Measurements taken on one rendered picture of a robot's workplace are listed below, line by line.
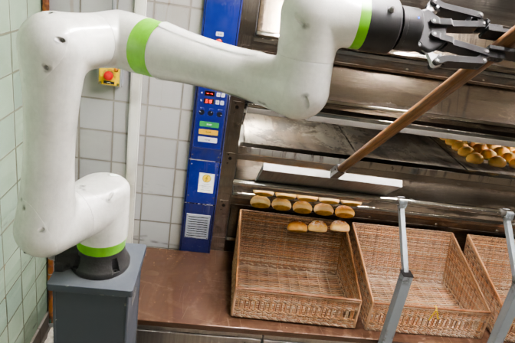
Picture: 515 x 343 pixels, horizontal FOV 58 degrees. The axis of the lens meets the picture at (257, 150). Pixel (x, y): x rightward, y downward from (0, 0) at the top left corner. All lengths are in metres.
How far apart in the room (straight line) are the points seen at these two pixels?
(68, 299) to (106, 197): 0.30
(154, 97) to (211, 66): 1.32
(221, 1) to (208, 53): 1.18
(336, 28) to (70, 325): 0.99
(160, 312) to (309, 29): 1.58
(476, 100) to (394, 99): 0.40
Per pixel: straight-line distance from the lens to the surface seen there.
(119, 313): 1.30
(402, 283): 1.99
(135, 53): 0.96
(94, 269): 1.26
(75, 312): 1.32
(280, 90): 0.79
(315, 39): 0.77
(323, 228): 2.34
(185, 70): 0.90
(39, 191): 1.02
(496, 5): 2.39
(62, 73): 0.91
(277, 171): 1.74
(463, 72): 1.02
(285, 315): 2.12
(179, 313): 2.11
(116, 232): 1.21
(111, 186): 1.17
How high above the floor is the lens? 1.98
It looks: 21 degrees down
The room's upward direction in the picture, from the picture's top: 9 degrees clockwise
